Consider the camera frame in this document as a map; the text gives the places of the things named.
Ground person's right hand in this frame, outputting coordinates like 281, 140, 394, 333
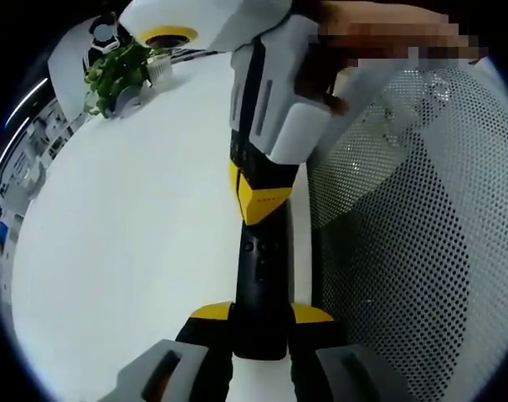
295, 66, 351, 117

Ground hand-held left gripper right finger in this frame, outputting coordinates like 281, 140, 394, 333
287, 303, 414, 402

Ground white ribbed plant pot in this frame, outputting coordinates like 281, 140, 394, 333
146, 56, 176, 84

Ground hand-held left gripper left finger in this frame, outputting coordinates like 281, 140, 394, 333
115, 300, 238, 402

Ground white neck-worn device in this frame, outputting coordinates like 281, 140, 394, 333
90, 37, 121, 55

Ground green leafy potted plant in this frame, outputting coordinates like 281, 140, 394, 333
84, 41, 155, 121

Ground grey rounded object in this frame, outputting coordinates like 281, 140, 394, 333
110, 85, 144, 112

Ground black remote control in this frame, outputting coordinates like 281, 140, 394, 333
232, 219, 299, 361

